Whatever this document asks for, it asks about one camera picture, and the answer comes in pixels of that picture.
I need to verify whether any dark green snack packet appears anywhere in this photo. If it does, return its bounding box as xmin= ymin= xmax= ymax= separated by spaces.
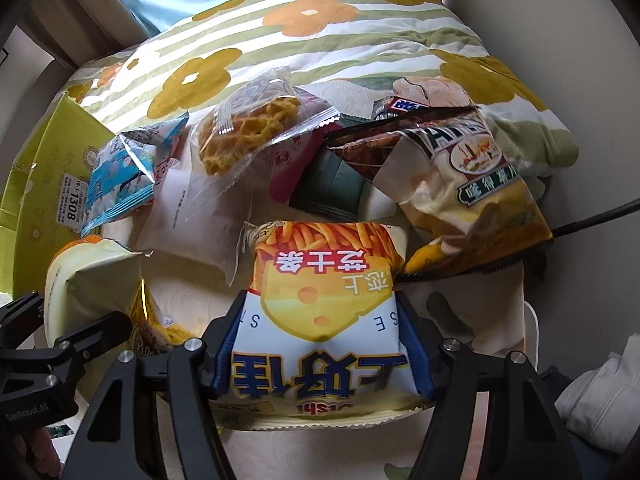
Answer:
xmin=289 ymin=146 xmax=369 ymax=222

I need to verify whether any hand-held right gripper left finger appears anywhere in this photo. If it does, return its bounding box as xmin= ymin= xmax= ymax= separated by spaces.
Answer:
xmin=60 ymin=290 xmax=251 ymax=480

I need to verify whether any cream floral bed sheet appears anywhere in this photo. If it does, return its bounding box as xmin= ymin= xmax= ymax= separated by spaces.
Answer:
xmin=50 ymin=75 xmax=557 ymax=480

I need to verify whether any cheese sticks snack bag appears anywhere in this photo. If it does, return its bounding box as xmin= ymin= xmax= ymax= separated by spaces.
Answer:
xmin=215 ymin=220 xmax=437 ymax=433

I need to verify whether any green cardboard box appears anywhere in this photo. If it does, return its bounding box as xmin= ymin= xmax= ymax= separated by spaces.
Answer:
xmin=0 ymin=92 xmax=119 ymax=302

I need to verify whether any black cable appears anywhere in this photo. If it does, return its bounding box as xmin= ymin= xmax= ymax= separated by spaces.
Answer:
xmin=550 ymin=199 xmax=640 ymax=239

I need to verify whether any brown and yellow chips bag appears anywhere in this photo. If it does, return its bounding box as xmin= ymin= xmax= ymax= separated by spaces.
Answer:
xmin=325 ymin=105 xmax=556 ymax=282

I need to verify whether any cream puffed snack bag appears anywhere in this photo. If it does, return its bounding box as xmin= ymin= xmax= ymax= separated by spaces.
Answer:
xmin=44 ymin=234 xmax=147 ymax=357

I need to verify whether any pink strawberry snack packet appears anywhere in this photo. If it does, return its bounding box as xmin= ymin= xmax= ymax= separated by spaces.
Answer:
xmin=267 ymin=132 xmax=323 ymax=207

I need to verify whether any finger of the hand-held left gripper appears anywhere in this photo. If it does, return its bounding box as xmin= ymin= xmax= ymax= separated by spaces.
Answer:
xmin=0 ymin=294 xmax=47 ymax=347
xmin=50 ymin=310 xmax=134 ymax=362

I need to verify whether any striped floral quilt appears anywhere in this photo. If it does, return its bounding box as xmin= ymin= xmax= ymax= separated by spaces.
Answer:
xmin=62 ymin=0 xmax=582 ymax=183

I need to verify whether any plain white snack packet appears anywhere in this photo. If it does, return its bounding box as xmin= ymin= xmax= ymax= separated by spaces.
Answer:
xmin=134 ymin=129 xmax=257 ymax=287

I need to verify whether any white cloth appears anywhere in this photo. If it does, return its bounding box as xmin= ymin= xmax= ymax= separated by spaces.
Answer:
xmin=554 ymin=335 xmax=640 ymax=457

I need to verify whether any gold snack packet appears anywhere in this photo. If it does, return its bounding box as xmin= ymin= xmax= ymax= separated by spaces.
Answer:
xmin=129 ymin=280 xmax=197 ymax=357

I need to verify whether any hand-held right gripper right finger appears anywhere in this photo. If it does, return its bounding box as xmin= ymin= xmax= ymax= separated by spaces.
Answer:
xmin=394 ymin=292 xmax=583 ymax=480

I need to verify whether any small chocolate bar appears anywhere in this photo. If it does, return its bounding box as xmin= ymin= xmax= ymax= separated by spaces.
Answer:
xmin=372 ymin=94 xmax=437 ymax=122

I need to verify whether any clear fried noodle snack packet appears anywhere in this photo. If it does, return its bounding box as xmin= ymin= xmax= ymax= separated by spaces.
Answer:
xmin=192 ymin=67 xmax=342 ymax=177

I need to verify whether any white cable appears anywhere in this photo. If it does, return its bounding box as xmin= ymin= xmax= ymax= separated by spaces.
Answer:
xmin=524 ymin=300 xmax=543 ymax=373

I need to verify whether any blue and white snack packet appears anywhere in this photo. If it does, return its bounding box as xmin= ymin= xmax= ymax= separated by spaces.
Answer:
xmin=80 ymin=114 xmax=191 ymax=227

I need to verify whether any brown curtain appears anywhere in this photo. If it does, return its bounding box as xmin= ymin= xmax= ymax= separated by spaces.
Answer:
xmin=30 ymin=0 xmax=152 ymax=70

